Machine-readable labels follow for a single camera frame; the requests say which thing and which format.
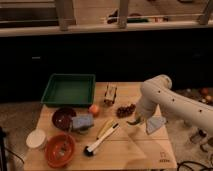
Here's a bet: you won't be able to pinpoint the green chili pepper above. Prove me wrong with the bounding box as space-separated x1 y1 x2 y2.
126 118 143 126

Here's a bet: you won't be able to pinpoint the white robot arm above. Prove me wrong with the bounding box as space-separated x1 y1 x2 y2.
135 75 213 135

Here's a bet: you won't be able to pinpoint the red apple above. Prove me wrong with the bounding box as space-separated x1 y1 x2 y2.
88 104 100 117

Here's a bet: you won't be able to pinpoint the bunch of red grapes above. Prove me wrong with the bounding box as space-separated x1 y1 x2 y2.
116 104 136 118

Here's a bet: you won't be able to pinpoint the blue sponge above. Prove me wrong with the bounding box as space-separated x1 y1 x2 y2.
72 114 94 130

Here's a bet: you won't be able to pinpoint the green plastic tray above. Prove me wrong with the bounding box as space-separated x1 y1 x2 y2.
41 73 96 107

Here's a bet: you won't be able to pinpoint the dark red bowl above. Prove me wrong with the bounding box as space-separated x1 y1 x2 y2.
52 107 76 131

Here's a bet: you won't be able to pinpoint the grey folded cloth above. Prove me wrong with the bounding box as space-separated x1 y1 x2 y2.
146 116 166 135

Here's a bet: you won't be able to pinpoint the metal spoon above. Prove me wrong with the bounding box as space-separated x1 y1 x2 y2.
59 123 72 157

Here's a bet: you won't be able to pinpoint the orange plastic bowl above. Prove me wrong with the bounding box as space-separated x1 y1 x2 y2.
45 133 75 168

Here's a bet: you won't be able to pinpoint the white round container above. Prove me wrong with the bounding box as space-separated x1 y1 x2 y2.
26 129 47 150

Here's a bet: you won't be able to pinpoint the spice bottles on floor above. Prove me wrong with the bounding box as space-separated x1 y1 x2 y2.
181 87 213 154

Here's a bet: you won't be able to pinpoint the black cable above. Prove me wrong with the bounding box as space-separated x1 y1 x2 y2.
176 160 213 171

